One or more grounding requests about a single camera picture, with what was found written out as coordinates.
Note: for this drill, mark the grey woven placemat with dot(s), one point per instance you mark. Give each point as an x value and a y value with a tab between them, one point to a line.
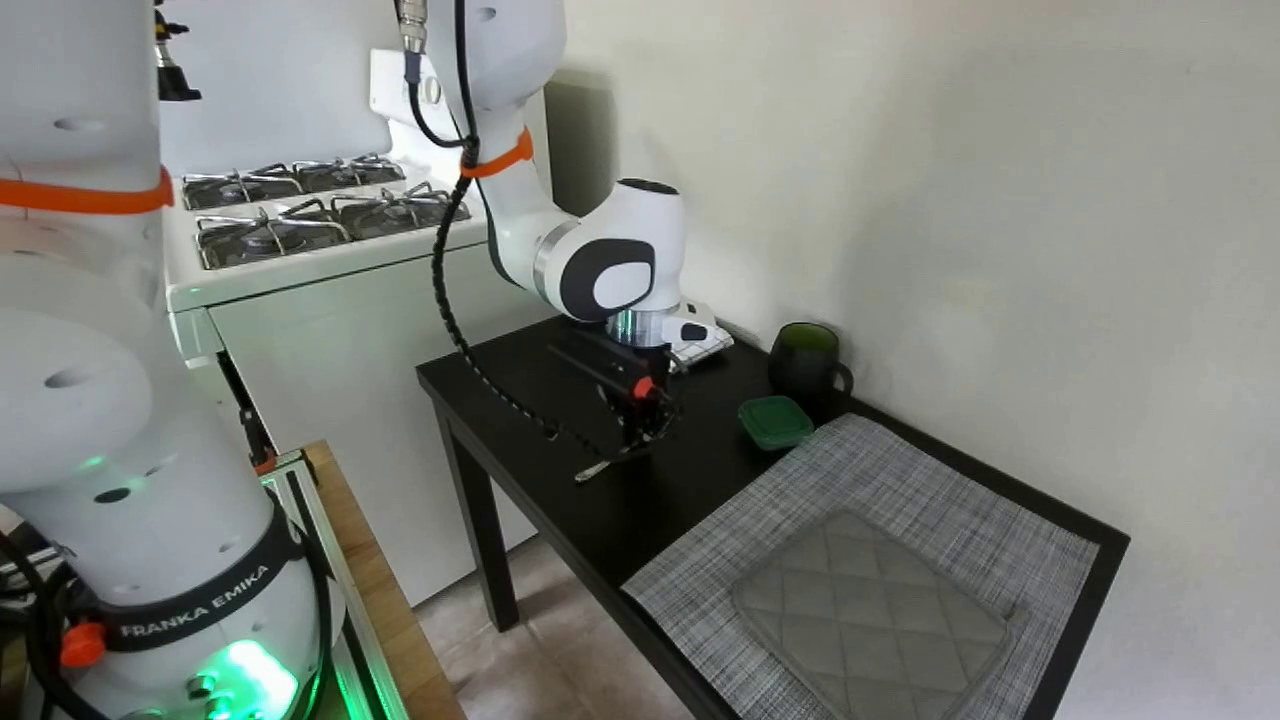
1006	553

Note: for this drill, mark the black side table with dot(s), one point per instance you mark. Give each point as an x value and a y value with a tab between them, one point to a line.
523	428

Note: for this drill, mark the white checkered dish towel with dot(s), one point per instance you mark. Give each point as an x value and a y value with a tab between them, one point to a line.
699	339

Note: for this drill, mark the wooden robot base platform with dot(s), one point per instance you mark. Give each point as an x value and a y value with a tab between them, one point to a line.
383	664

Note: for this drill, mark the white stove with burners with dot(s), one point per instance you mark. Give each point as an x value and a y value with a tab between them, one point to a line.
316	259

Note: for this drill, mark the silver fork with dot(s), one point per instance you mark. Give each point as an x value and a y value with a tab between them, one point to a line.
614	462

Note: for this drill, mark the black camera on stand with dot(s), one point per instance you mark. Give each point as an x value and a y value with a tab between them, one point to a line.
170	74

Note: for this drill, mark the dark green mug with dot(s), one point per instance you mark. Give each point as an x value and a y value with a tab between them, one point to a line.
805	365

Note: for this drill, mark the small green container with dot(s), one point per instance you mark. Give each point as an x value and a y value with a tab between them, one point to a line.
772	423

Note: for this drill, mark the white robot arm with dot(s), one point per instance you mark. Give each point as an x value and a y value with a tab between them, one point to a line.
187	590

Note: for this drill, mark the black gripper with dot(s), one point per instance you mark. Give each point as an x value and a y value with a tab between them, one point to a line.
624	383

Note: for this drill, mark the grey quilted pot holder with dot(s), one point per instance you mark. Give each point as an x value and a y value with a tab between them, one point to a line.
865	627

